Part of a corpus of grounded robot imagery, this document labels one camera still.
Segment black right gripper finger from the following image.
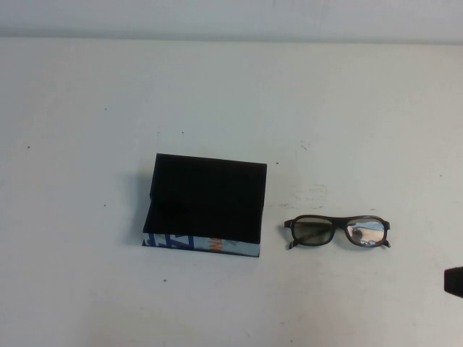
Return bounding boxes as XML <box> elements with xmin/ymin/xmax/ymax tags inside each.
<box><xmin>443</xmin><ymin>266</ymin><xmax>463</xmax><ymax>292</ymax></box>

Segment black frame glasses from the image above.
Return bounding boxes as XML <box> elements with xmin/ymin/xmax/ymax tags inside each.
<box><xmin>282</xmin><ymin>213</ymin><xmax>393</xmax><ymax>251</ymax></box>

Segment black printed glasses case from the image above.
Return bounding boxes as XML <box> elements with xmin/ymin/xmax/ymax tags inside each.
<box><xmin>141</xmin><ymin>153</ymin><xmax>268</xmax><ymax>259</ymax></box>

